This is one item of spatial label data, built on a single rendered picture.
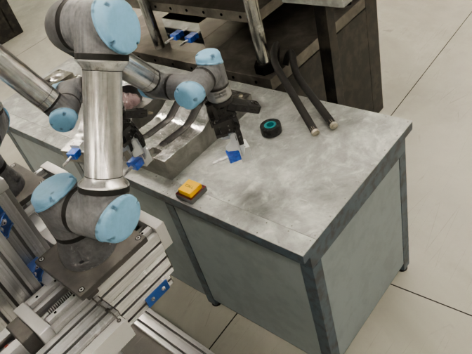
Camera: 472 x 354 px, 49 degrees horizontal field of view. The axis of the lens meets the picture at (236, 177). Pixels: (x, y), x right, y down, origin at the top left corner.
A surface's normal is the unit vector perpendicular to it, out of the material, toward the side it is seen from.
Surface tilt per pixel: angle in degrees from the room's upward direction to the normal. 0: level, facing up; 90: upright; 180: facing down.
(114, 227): 96
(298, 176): 0
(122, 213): 96
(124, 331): 90
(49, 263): 0
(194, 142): 90
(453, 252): 0
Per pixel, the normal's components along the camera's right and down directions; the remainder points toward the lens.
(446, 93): -0.23, -0.74
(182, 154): 0.75, 0.28
